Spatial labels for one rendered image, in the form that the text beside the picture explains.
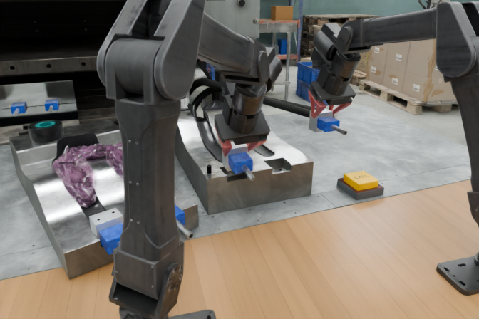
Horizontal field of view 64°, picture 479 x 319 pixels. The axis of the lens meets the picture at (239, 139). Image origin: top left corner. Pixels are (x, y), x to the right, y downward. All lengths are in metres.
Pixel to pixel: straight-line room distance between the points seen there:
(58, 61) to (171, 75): 1.14
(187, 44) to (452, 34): 0.46
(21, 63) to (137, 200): 1.13
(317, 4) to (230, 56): 7.35
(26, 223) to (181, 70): 0.61
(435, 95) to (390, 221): 3.86
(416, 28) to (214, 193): 0.51
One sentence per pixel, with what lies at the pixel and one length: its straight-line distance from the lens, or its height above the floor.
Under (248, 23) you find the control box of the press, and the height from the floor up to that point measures 1.13.
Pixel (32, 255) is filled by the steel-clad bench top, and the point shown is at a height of 0.80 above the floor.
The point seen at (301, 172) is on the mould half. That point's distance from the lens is 0.90.
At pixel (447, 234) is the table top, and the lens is 0.91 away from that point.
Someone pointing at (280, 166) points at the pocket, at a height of 0.87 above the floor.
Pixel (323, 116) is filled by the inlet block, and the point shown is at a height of 0.95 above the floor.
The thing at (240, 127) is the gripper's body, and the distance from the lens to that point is 0.74.
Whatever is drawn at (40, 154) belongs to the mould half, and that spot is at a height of 0.89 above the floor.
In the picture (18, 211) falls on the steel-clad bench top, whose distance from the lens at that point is 1.00.
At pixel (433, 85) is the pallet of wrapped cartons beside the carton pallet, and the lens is 4.64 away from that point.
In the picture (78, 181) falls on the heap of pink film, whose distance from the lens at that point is 0.85.
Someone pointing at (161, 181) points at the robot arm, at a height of 1.05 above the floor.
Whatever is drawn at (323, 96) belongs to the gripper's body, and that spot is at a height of 1.02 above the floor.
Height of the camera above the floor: 1.26
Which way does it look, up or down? 21 degrees down
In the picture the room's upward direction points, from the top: straight up
